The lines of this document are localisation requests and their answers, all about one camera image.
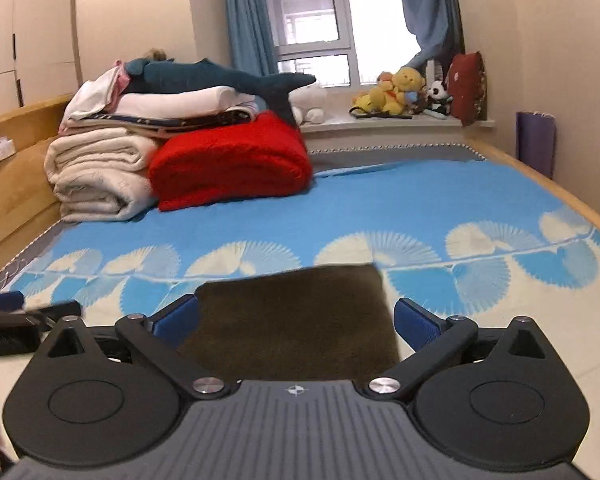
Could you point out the blue printed bed sheet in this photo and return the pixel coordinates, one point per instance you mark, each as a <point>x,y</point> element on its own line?
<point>380,200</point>

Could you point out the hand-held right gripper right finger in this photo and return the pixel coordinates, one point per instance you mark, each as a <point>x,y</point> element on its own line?
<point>419,325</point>

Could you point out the red cushion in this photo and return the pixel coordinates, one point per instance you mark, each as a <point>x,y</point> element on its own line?
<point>467,90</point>

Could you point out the tan plush toy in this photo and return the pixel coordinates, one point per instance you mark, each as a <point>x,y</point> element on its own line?
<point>157,54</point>

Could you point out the pink and white cloth stack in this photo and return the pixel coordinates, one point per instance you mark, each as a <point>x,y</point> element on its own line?
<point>92,95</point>

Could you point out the dark patterned folded sheet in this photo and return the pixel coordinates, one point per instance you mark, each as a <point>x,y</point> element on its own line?
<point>180,124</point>

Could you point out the beige folded quilt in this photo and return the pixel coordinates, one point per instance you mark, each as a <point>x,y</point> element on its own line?
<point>95,175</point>

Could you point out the red folded blanket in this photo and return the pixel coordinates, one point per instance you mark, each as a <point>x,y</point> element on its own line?
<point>230,160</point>

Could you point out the beige wardrobe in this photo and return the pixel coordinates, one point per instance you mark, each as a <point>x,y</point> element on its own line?
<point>25,25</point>

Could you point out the purple paper bag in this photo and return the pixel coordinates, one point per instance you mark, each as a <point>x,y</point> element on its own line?
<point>535,145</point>

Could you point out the wooden bed frame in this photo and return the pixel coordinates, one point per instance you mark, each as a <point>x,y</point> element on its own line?
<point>15,195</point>

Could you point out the blue shark plush toy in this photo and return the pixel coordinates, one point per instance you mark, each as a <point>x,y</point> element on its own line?
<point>190,77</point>

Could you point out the white bear plush toy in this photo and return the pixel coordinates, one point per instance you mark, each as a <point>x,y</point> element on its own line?
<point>310,102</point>

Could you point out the blue curtain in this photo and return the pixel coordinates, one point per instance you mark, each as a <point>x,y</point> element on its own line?
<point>432,5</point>
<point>247,15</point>

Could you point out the dark brown pants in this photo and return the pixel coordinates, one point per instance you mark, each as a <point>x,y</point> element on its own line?
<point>290,320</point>

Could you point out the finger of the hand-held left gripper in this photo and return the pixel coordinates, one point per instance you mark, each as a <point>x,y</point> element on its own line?
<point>0,301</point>
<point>10,342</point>

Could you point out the white framed window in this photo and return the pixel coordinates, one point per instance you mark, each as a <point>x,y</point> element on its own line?
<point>340,50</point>

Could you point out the yellow plush toy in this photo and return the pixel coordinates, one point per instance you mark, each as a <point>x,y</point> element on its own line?
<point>397,90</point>

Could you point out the panda plush toy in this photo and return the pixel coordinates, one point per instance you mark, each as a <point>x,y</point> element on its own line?
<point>437,95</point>

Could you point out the white window sill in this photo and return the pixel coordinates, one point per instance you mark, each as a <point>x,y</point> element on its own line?
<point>380,130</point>

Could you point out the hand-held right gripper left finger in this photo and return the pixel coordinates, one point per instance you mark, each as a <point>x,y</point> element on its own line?
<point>175,321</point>

